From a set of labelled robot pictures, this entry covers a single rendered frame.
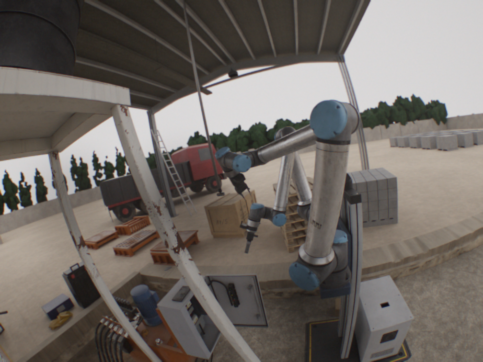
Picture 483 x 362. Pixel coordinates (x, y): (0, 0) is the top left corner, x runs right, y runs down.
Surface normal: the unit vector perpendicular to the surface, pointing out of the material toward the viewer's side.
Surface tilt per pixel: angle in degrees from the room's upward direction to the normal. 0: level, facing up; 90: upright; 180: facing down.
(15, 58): 90
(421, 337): 0
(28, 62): 90
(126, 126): 81
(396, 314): 0
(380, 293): 0
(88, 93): 90
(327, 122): 83
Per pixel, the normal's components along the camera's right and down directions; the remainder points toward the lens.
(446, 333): -0.21, -0.97
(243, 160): 0.55, 0.28
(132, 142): 0.90, -0.32
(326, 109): -0.79, 0.13
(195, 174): 0.65, -0.04
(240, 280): -0.24, 0.18
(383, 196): -0.44, 0.21
